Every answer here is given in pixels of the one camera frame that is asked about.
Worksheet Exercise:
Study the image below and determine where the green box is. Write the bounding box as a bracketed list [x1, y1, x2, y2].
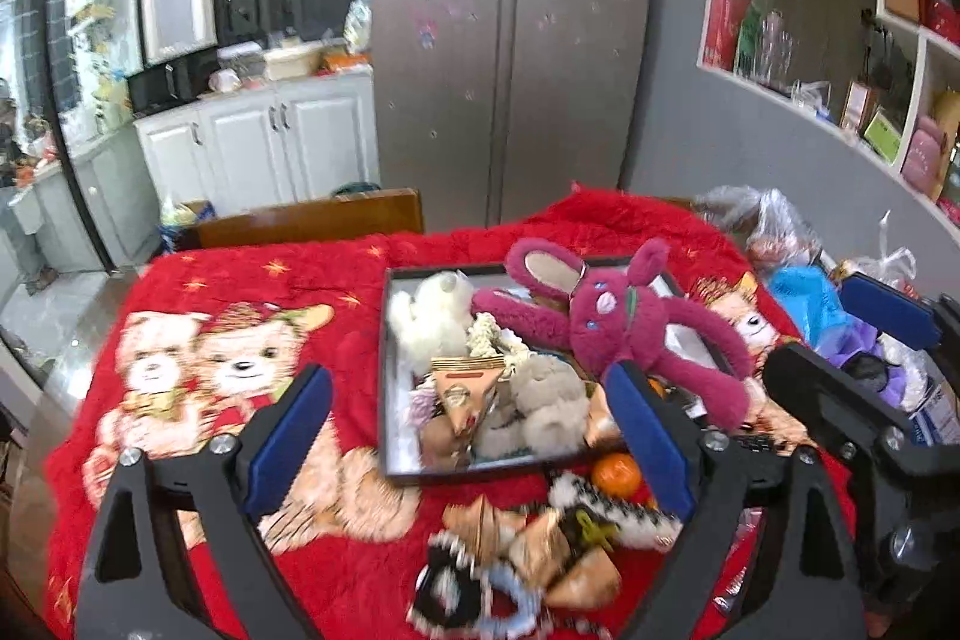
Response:
[735, 2, 766, 79]

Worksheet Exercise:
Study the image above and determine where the beige plush toy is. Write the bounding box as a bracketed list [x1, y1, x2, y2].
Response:
[474, 356, 590, 459]

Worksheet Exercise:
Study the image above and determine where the blue scrunchie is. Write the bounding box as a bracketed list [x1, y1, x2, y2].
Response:
[480, 565, 542, 627]

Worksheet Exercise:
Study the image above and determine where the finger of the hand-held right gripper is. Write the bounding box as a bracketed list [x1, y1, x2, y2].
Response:
[763, 344, 931, 483]
[838, 274, 960, 348]

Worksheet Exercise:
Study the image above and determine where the red box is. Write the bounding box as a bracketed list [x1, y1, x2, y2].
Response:
[703, 0, 751, 71]

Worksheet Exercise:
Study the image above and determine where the clear plastic bag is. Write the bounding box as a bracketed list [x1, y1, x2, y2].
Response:
[694, 186, 826, 270]

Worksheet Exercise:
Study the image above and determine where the orange tangerine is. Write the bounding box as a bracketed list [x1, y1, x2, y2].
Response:
[591, 452, 644, 498]

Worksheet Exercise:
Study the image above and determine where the blue plastic bag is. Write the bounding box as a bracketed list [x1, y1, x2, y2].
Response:
[769, 265, 848, 348]

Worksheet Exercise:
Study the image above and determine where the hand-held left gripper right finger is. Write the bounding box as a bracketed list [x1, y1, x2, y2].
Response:
[604, 360, 863, 640]

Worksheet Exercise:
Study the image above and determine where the blue white carton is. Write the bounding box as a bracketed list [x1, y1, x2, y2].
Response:
[907, 377, 960, 446]

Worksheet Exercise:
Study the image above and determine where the cream knitted scrunchie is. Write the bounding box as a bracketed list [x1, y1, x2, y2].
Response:
[466, 314, 530, 378]

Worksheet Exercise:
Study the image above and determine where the pink plush rabbit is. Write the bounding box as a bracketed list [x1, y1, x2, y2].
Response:
[472, 237, 758, 431]

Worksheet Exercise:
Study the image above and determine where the silver refrigerator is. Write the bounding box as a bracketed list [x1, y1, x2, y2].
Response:
[369, 0, 657, 229]

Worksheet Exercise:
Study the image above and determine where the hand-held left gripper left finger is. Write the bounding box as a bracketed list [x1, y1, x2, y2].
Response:
[75, 364, 335, 640]

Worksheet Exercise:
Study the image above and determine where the black white patterned scrunchie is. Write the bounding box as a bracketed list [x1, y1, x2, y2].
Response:
[409, 531, 481, 633]
[547, 471, 683, 551]

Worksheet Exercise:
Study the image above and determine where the purple cloth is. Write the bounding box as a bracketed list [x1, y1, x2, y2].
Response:
[825, 317, 901, 408]

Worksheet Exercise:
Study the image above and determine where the white plush bear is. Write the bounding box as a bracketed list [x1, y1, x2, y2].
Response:
[388, 271, 475, 360]

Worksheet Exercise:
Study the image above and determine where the cream pot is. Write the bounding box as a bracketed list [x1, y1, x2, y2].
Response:
[262, 47, 323, 80]

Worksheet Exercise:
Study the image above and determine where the pink container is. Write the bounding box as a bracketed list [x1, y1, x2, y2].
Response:
[900, 115, 950, 199]

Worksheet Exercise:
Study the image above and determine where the yellow hair clip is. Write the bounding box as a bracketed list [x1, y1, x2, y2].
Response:
[574, 509, 612, 547]

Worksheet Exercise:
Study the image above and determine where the white kitchen cabinet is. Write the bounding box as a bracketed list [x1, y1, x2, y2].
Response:
[135, 70, 380, 210]

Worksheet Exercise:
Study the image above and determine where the glass sliding door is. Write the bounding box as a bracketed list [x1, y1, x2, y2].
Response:
[0, 0, 147, 281]

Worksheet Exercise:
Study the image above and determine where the red printed blanket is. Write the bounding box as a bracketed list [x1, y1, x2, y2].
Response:
[45, 186, 856, 640]

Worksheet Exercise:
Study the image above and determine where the black cardboard box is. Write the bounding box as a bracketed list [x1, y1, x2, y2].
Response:
[377, 261, 691, 487]

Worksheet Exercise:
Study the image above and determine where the white plastic bag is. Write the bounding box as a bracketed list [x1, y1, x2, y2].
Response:
[855, 209, 920, 296]

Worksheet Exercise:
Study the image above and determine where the black microwave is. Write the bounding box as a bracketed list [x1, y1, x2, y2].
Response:
[126, 47, 218, 115]

